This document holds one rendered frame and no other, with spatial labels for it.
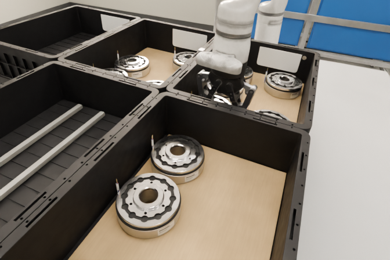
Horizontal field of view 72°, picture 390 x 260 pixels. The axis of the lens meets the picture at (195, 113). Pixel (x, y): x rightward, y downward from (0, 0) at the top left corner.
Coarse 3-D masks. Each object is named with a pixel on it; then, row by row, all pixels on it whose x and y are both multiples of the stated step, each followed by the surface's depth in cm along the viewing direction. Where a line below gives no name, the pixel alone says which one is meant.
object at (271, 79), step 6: (276, 72) 81; (270, 78) 78; (294, 78) 79; (270, 84) 75; (276, 84) 76; (282, 84) 75; (288, 84) 75; (294, 84) 76; (300, 84) 76; (288, 90) 73; (294, 90) 74
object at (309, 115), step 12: (288, 48) 79; (312, 72) 67; (312, 84) 65; (192, 96) 55; (312, 96) 57; (228, 108) 52; (240, 108) 52; (312, 108) 54; (276, 120) 50; (312, 120) 50
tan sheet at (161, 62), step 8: (144, 56) 92; (152, 56) 93; (160, 56) 93; (168, 56) 94; (152, 64) 88; (160, 64) 88; (168, 64) 88; (152, 72) 84; (160, 72) 84; (168, 72) 84; (144, 80) 79; (160, 80) 80
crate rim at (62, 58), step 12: (132, 24) 88; (168, 24) 91; (108, 36) 79; (84, 48) 71; (204, 48) 76; (60, 60) 65; (192, 60) 69; (108, 72) 61; (180, 72) 63; (144, 84) 58; (156, 84) 58; (168, 84) 58
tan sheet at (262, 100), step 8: (256, 80) 83; (256, 96) 75; (264, 96) 75; (272, 96) 76; (256, 104) 72; (264, 104) 72; (272, 104) 72; (280, 104) 72; (288, 104) 73; (296, 104) 73; (280, 112) 70; (288, 112) 70; (296, 112) 70; (296, 120) 67
